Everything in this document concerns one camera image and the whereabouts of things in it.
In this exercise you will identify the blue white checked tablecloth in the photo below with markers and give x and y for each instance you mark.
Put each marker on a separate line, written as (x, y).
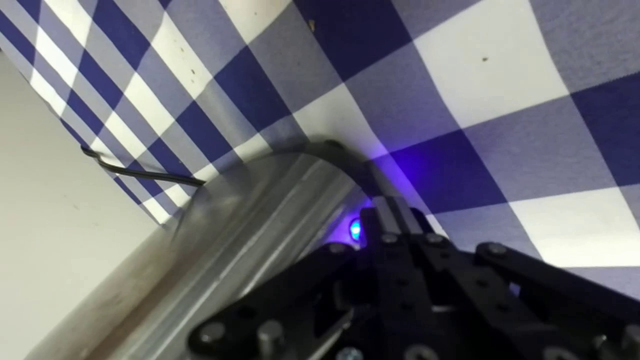
(466, 100)

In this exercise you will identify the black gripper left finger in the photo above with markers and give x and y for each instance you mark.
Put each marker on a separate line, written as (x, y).
(320, 300)

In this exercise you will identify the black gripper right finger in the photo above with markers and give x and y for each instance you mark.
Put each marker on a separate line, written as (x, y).
(507, 300)

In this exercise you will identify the silver two-slot toaster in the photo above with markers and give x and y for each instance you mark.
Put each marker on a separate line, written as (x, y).
(220, 267)

